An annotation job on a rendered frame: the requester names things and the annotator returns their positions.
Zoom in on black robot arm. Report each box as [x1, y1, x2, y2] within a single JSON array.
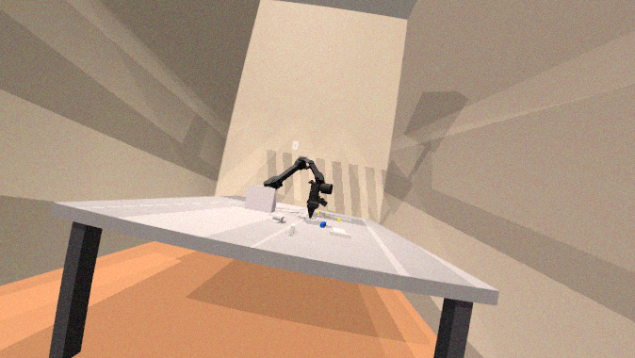
[[263, 156, 333, 206]]

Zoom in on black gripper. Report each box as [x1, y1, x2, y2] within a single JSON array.
[[307, 191, 319, 219]]

